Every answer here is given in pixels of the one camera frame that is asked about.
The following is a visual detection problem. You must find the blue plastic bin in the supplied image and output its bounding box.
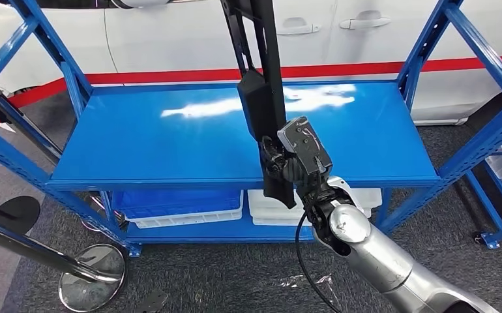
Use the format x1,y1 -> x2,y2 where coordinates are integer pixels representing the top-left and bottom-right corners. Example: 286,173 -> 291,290
111,190 -> 244,220

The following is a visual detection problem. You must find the white car with red stripe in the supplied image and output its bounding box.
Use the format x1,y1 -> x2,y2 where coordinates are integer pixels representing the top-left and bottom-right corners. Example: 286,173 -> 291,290
0,0 -> 502,126

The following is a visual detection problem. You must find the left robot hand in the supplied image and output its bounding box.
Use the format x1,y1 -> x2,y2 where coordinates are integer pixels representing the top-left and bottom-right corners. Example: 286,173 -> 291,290
134,289 -> 170,313

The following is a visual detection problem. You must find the long black plastic trim part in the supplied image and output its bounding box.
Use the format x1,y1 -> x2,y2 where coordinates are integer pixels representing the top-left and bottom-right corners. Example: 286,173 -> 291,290
220,0 -> 298,211

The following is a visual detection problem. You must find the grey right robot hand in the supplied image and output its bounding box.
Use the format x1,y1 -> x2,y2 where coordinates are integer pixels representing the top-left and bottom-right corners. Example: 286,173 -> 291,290
261,136 -> 309,187

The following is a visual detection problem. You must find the thin black stanchion post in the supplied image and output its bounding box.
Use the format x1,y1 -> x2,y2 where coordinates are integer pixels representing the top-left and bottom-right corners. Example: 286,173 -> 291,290
0,195 -> 42,237

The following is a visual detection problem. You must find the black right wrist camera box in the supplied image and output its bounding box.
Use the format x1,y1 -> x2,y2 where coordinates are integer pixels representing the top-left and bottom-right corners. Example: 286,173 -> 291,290
276,115 -> 333,176

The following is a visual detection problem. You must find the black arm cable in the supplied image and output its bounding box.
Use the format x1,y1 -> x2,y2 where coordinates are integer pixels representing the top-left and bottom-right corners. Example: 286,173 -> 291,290
295,172 -> 342,313

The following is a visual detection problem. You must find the blue wheeled rack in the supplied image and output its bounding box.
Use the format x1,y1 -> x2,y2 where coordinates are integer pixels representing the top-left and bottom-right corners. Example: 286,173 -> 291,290
467,129 -> 502,252

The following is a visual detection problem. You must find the blue metal shelf rack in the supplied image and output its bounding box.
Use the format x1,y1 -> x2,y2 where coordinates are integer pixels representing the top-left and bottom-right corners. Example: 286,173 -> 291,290
0,0 -> 502,258

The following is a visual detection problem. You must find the clear floor tape strip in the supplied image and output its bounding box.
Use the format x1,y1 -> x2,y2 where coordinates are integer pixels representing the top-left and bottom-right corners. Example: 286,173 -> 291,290
276,274 -> 336,303

